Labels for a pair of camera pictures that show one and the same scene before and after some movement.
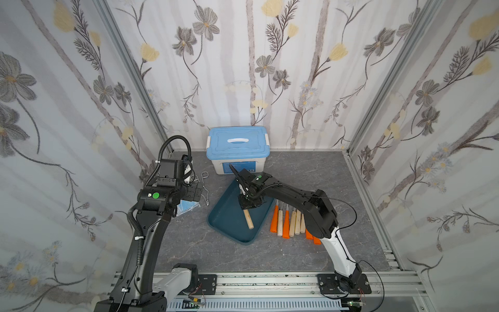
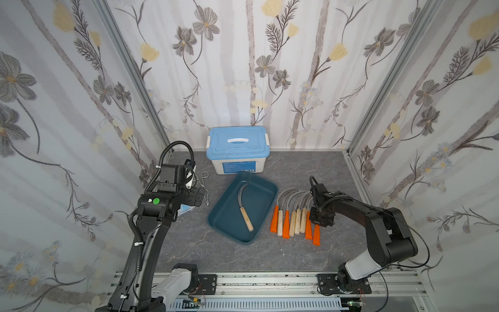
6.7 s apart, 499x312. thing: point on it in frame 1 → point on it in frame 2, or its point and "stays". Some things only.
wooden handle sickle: x=246 y=212 stays
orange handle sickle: x=308 y=235 stays
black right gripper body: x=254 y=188 → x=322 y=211
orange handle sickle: x=316 y=240 stays
